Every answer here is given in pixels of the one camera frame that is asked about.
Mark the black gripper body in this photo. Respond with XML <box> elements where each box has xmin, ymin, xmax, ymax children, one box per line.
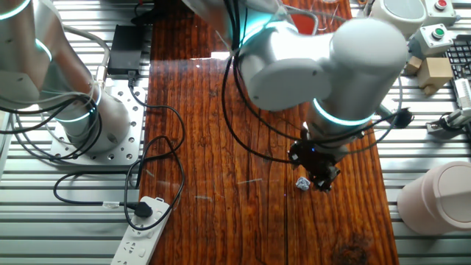
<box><xmin>301</xmin><ymin>130</ymin><xmax>349</xmax><ymax>174</ymax></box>

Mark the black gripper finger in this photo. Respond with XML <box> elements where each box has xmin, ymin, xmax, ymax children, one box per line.
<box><xmin>311</xmin><ymin>165</ymin><xmax>341</xmax><ymax>193</ymax></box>
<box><xmin>288</xmin><ymin>141</ymin><xmax>314</xmax><ymax>170</ymax></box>

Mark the orange square trash can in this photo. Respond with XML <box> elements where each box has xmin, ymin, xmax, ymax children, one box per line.
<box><xmin>285</xmin><ymin>7</ymin><xmax>320</xmax><ymax>37</ymax></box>

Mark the brown wood grain board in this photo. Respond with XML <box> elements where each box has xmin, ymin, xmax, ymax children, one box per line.
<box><xmin>138</xmin><ymin>0</ymin><xmax>400</xmax><ymax>265</ymax></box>

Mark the pale pink lidded bin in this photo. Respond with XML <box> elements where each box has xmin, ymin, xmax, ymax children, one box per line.
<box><xmin>396</xmin><ymin>160</ymin><xmax>471</xmax><ymax>236</ymax></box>

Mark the small wooden block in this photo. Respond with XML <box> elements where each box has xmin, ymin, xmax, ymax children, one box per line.
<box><xmin>403</xmin><ymin>55</ymin><xmax>423</xmax><ymax>77</ymax></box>

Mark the silver clamp with black knob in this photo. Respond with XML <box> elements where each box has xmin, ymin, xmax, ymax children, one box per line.
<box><xmin>425</xmin><ymin>107</ymin><xmax>471</xmax><ymax>140</ymax></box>

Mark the large wooden block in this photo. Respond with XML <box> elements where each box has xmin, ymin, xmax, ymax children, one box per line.
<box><xmin>417</xmin><ymin>57</ymin><xmax>455</xmax><ymax>97</ymax></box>

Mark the white ribbed device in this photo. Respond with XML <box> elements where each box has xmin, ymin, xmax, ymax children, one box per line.
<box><xmin>452</xmin><ymin>77</ymin><xmax>471</xmax><ymax>110</ymax></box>

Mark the white round device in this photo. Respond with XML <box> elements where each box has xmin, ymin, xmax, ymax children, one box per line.
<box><xmin>369</xmin><ymin>0</ymin><xmax>428</xmax><ymax>38</ymax></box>

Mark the green button control box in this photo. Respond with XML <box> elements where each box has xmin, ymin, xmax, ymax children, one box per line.
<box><xmin>414</xmin><ymin>23</ymin><xmax>455</xmax><ymax>57</ymax></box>

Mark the black keyboard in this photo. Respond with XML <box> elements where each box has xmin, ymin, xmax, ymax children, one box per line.
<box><xmin>444</xmin><ymin>35</ymin><xmax>471</xmax><ymax>80</ymax></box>

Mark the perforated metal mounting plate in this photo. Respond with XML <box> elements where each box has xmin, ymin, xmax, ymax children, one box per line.
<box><xmin>49</xmin><ymin>79</ymin><xmax>148</xmax><ymax>166</ymax></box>

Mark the white power strip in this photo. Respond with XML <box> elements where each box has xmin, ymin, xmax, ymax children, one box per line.
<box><xmin>110</xmin><ymin>196</ymin><xmax>172</xmax><ymax>265</ymax></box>

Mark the red button control box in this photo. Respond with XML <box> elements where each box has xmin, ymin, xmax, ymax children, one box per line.
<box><xmin>424</xmin><ymin>0</ymin><xmax>458</xmax><ymax>20</ymax></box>

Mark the black power adapter box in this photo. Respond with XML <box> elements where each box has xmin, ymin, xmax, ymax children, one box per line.
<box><xmin>106</xmin><ymin>24</ymin><xmax>145</xmax><ymax>77</ymax></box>

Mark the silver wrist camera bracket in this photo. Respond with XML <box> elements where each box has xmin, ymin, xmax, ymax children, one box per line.
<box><xmin>377</xmin><ymin>102</ymin><xmax>416</xmax><ymax>130</ymax></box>

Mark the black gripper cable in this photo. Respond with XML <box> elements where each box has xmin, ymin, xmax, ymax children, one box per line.
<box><xmin>219</xmin><ymin>0</ymin><xmax>404</xmax><ymax>165</ymax></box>

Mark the black adapter power cable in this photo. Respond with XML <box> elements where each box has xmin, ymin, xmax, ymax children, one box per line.
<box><xmin>123</xmin><ymin>73</ymin><xmax>187</xmax><ymax>231</ymax></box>

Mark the black power cable with plug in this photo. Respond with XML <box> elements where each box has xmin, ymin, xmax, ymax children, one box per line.
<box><xmin>53</xmin><ymin>169</ymin><xmax>154</xmax><ymax>219</ymax></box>

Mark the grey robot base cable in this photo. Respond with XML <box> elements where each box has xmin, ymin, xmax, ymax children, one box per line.
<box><xmin>60</xmin><ymin>25</ymin><xmax>112</xmax><ymax>84</ymax></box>

